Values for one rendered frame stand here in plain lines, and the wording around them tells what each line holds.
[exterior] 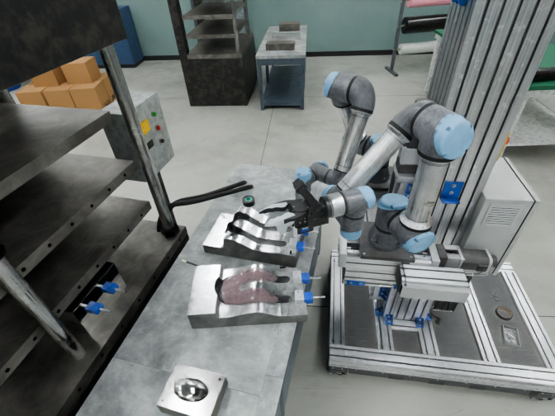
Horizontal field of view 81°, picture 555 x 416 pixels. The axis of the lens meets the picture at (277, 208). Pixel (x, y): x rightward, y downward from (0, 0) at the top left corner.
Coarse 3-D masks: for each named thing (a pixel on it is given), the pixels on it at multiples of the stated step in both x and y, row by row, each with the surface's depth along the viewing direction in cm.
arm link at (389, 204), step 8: (384, 200) 131; (392, 200) 130; (400, 200) 130; (408, 200) 129; (384, 208) 129; (392, 208) 127; (400, 208) 126; (376, 216) 137; (384, 216) 130; (392, 216) 127; (376, 224) 138; (384, 224) 132
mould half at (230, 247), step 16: (240, 208) 183; (224, 224) 184; (240, 224) 172; (208, 240) 174; (224, 240) 166; (240, 240) 165; (288, 240) 168; (240, 256) 170; (256, 256) 167; (272, 256) 164; (288, 256) 161
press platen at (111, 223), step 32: (96, 224) 161; (128, 224) 160; (64, 256) 146; (96, 256) 145; (32, 288) 133; (64, 288) 132; (0, 320) 122; (32, 320) 121; (0, 352) 112; (0, 384) 108
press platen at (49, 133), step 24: (0, 120) 140; (24, 120) 139; (48, 120) 137; (72, 120) 136; (96, 120) 136; (0, 144) 122; (24, 144) 121; (48, 144) 120; (72, 144) 126; (0, 168) 109; (24, 168) 109; (0, 192) 103
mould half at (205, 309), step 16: (208, 272) 151; (224, 272) 156; (272, 272) 155; (288, 272) 156; (192, 288) 145; (208, 288) 145; (240, 288) 147; (272, 288) 148; (288, 288) 149; (192, 304) 139; (208, 304) 138; (224, 304) 142; (240, 304) 141; (256, 304) 139; (272, 304) 142; (288, 304) 143; (304, 304) 143; (192, 320) 138; (208, 320) 138; (224, 320) 139; (240, 320) 139; (256, 320) 140; (272, 320) 140; (288, 320) 141; (304, 320) 142
